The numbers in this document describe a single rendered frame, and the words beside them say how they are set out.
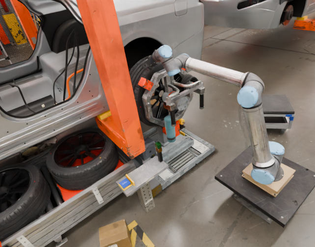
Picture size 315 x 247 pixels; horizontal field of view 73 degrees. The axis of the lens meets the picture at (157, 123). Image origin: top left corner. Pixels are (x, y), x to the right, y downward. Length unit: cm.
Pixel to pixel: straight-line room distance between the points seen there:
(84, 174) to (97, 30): 120
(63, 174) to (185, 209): 113
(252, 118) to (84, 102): 141
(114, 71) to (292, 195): 160
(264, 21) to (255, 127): 295
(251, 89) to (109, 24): 91
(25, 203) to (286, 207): 196
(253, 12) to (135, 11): 246
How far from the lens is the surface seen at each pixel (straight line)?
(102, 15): 139
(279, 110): 280
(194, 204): 216
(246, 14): 417
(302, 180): 213
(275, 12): 426
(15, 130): 202
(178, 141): 241
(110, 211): 226
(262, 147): 156
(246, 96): 136
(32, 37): 409
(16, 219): 206
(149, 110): 182
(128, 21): 208
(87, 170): 198
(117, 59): 146
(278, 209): 189
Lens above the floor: 182
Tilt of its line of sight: 36 degrees down
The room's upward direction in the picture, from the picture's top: 9 degrees counter-clockwise
